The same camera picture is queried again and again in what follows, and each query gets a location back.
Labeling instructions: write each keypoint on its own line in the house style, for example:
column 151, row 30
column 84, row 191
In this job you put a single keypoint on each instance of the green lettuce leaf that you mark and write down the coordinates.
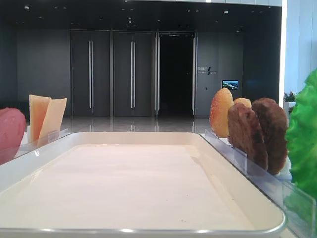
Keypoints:
column 301, row 138

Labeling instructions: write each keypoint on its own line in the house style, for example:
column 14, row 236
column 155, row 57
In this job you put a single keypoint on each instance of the right clear acrylic rack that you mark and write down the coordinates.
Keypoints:
column 300, row 208

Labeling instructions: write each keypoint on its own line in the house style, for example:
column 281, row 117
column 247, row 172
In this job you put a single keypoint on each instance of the front brown meat patty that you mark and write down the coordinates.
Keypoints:
column 245, row 134

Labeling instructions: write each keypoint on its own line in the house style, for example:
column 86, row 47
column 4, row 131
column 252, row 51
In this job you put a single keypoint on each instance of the sesame bun top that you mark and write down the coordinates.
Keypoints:
column 220, row 105

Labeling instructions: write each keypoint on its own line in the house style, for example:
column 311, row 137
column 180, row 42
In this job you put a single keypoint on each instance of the golden bun slice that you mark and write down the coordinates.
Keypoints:
column 244, row 101

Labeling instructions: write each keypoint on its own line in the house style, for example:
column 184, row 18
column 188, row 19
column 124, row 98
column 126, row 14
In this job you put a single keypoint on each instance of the pale yellow cheese slice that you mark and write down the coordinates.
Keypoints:
column 53, row 118

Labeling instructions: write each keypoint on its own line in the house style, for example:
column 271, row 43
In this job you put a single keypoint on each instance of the left double door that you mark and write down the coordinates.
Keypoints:
column 90, row 76

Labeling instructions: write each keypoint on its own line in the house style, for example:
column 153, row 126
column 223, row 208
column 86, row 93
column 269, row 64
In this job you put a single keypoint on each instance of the white rectangular tray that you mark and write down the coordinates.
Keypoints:
column 132, row 185

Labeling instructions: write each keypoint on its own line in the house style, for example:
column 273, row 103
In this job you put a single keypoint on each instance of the clear acrylic rack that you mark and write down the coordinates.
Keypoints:
column 300, row 208
column 29, row 146

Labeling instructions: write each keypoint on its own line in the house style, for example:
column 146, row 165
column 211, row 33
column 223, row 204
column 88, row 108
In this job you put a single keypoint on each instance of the middle double door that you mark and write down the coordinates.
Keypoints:
column 132, row 74

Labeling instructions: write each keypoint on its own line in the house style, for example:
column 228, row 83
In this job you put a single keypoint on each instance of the brown meat patty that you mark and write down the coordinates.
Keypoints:
column 245, row 134
column 274, row 123

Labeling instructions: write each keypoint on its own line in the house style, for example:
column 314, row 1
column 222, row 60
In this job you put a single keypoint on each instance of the rear brown meat patty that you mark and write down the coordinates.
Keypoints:
column 274, row 123

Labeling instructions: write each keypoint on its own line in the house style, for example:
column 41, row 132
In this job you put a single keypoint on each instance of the small wall screen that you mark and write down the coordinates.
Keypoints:
column 230, row 84

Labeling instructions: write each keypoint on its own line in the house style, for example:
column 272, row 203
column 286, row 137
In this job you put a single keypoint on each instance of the double door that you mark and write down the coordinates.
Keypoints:
column 132, row 74
column 90, row 76

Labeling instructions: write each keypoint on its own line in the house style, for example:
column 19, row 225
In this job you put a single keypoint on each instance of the orange cheese slice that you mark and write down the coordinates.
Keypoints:
column 38, row 107

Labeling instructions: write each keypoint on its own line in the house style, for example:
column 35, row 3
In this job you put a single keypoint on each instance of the left clear acrylic rack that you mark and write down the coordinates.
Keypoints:
column 29, row 146

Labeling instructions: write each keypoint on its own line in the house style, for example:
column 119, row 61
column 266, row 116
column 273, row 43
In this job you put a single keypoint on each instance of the flower planter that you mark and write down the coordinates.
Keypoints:
column 289, row 102

